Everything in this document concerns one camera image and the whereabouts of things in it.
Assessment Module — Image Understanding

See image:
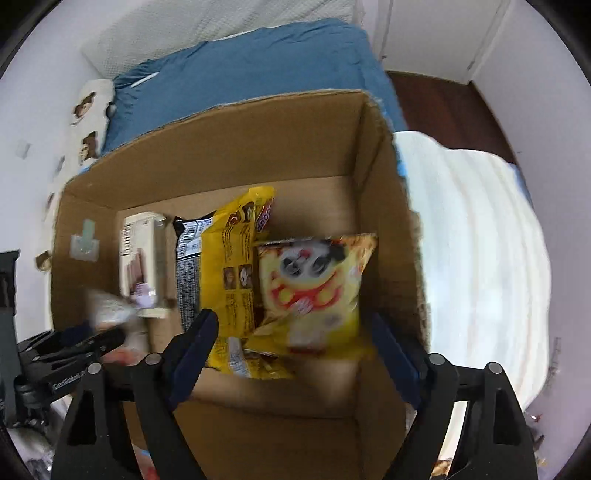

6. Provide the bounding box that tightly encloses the white snack packet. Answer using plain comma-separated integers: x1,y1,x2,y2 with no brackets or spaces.
86,289,140,331

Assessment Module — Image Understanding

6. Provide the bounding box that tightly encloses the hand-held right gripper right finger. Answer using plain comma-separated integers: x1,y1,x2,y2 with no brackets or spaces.
370,313,539,480

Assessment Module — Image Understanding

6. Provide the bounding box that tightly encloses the yellow snack packet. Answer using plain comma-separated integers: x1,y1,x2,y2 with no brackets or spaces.
198,185,297,380

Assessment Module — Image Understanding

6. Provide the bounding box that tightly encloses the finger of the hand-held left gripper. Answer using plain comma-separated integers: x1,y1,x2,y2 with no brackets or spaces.
31,328,127,371
17,321,96,355

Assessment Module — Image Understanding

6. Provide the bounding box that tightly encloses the cream striped blanket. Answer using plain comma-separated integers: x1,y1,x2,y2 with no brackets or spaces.
394,130,553,418

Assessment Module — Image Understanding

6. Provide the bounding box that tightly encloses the dark grey object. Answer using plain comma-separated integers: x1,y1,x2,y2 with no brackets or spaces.
0,250,22,416

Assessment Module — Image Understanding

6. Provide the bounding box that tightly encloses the white textured pillow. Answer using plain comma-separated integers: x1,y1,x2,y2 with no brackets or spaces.
82,0,357,78

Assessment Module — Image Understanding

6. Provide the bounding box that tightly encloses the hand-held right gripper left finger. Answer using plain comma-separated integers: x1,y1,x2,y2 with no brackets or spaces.
51,308,219,480

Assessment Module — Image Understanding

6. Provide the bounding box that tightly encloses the white door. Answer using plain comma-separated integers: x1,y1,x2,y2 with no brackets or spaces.
369,0,511,85

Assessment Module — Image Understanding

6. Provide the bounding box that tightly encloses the panda print snack packet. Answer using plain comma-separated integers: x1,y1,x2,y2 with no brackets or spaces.
245,233,378,357

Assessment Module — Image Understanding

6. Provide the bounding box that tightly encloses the beige wafer box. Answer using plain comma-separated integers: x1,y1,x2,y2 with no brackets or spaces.
119,211,170,320

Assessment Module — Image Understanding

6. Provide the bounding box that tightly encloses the blue bed sheet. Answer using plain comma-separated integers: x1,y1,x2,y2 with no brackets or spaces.
99,18,408,157

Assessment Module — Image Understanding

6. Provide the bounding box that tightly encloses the black snack packet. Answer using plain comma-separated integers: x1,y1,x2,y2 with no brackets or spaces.
172,217,218,332

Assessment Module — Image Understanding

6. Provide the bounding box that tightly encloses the brown cardboard box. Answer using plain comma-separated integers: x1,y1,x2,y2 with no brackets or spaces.
48,89,432,480

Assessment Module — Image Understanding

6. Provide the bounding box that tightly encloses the bear print pillow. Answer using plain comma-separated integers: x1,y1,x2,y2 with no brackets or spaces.
14,78,116,278

